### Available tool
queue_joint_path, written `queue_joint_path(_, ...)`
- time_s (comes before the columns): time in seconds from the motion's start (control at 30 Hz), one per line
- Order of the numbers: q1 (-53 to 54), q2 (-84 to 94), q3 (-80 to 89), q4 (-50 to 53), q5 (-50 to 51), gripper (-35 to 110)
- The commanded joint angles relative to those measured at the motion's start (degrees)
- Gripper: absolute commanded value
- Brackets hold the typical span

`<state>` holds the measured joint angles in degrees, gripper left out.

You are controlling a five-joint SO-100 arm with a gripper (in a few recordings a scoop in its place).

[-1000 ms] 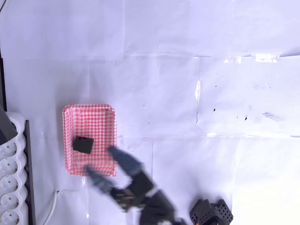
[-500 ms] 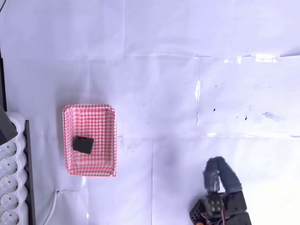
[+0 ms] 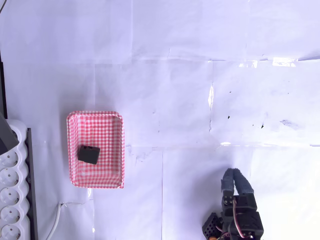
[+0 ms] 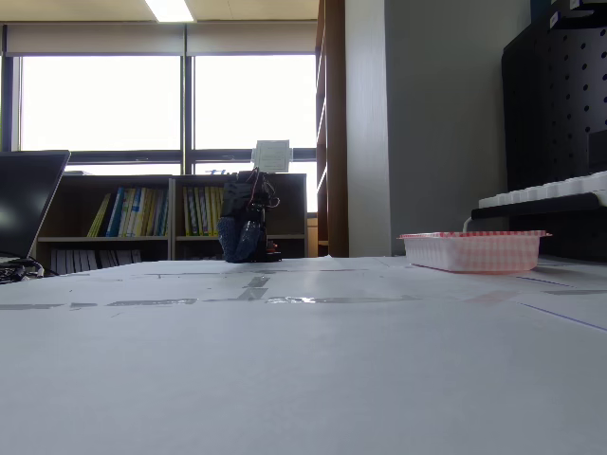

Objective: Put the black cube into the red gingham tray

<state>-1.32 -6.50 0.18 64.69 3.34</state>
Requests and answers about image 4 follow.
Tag low wooden bookshelf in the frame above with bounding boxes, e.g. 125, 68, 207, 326
35, 173, 309, 276

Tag black shelf board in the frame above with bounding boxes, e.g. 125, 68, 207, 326
469, 191, 607, 264

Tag leaning yellow book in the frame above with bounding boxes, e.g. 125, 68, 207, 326
86, 192, 112, 238

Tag black laptop cables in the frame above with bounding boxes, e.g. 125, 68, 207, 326
0, 258, 47, 285

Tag white power strip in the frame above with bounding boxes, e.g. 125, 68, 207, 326
477, 171, 607, 209

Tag white paper sign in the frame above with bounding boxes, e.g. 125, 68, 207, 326
251, 138, 294, 174

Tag ceiling light panel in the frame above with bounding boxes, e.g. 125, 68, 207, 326
143, 0, 195, 23

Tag pink checkered tray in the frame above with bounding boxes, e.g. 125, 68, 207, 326
396, 228, 554, 275

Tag black pegboard panel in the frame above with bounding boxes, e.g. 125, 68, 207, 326
501, 19, 607, 193

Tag blue spine book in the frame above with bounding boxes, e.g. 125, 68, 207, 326
105, 186, 125, 238

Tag black laptop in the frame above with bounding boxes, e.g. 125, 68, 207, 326
0, 150, 72, 267

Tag servo wire bundle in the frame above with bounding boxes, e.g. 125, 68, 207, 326
250, 166, 283, 210

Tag beige roller blind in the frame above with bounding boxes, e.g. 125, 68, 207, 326
185, 21, 319, 56
2, 22, 187, 57

